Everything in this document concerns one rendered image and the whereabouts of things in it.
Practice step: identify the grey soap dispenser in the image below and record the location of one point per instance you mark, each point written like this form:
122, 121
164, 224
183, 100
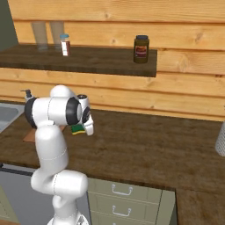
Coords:
28, 95

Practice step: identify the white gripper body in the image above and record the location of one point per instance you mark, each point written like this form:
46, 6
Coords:
89, 126

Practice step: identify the dark jar with red label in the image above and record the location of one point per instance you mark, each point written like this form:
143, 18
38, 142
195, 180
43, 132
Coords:
141, 49

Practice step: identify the grey dishwasher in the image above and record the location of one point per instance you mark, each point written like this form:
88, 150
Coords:
20, 199

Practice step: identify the olive drawer front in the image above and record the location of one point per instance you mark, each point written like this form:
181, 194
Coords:
99, 187
102, 219
101, 205

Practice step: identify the grey metal sink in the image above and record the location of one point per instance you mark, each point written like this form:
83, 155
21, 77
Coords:
8, 114

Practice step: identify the brown wooden cutting board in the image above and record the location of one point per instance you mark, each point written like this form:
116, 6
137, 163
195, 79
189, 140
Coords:
30, 136

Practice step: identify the clear drinking glass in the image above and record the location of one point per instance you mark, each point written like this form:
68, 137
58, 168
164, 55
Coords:
39, 35

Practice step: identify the blue-lidded spice jar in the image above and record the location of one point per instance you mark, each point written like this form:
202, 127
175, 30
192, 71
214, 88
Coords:
65, 45

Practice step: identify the white mesh container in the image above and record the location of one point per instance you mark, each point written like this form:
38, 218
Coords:
220, 140

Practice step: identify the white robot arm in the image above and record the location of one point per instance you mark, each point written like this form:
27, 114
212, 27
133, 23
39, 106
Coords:
48, 146

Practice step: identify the green and yellow sponge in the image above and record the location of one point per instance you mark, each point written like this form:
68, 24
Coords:
78, 129

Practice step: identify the dark wooden shelf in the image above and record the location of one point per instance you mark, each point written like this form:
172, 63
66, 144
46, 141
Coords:
96, 62

